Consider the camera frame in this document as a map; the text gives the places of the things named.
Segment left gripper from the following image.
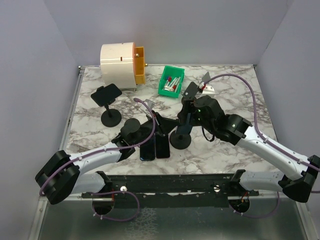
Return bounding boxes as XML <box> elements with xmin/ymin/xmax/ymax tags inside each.
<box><xmin>131</xmin><ymin>109</ymin><xmax>178</xmax><ymax>146</ymax></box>

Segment brown base phone stand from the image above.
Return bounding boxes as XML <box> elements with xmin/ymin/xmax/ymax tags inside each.
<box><xmin>182</xmin><ymin>82</ymin><xmax>199</xmax><ymax>101</ymax></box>

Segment purple edged phone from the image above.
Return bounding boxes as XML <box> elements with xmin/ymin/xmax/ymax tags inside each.
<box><xmin>155</xmin><ymin>134</ymin><xmax>170</xmax><ymax>159</ymax></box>

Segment black phone stand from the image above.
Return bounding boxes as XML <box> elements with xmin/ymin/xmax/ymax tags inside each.
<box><xmin>90</xmin><ymin>83</ymin><xmax>122</xmax><ymax>128</ymax></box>
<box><xmin>169</xmin><ymin>132</ymin><xmax>192</xmax><ymax>150</ymax></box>

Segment white folding phone stand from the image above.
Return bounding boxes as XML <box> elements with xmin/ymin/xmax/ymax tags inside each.
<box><xmin>200</xmin><ymin>71</ymin><xmax>216</xmax><ymax>98</ymax></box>

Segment black phone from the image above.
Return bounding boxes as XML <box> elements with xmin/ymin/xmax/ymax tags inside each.
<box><xmin>139</xmin><ymin>136</ymin><xmax>156</xmax><ymax>161</ymax></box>

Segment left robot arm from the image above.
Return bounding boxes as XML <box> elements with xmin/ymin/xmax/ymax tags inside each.
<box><xmin>35</xmin><ymin>112</ymin><xmax>179</xmax><ymax>205</ymax></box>

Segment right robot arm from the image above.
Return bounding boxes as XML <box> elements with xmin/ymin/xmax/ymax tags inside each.
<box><xmin>177</xmin><ymin>95</ymin><xmax>320</xmax><ymax>203</ymax></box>

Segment markers in green bin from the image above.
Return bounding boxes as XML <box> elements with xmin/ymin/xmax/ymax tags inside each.
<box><xmin>163</xmin><ymin>77</ymin><xmax>181</xmax><ymax>93</ymax></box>

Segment green plastic bin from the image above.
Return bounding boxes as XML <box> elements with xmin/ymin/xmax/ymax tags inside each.
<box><xmin>158</xmin><ymin>65</ymin><xmax>185</xmax><ymax>99</ymax></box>

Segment orange drawer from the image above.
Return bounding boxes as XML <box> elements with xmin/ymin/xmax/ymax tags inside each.
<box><xmin>133</xmin><ymin>46</ymin><xmax>146</xmax><ymax>85</ymax></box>

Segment white round drawer cabinet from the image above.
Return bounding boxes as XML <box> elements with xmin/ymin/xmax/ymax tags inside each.
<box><xmin>100</xmin><ymin>42</ymin><xmax>137</xmax><ymax>90</ymax></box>

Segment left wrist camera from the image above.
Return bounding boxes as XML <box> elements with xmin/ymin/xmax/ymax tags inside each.
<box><xmin>140</xmin><ymin>99</ymin><xmax>155</xmax><ymax>117</ymax></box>

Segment black front mounting rail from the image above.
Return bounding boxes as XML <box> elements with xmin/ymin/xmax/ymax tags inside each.
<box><xmin>82</xmin><ymin>172</ymin><xmax>261</xmax><ymax>210</ymax></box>

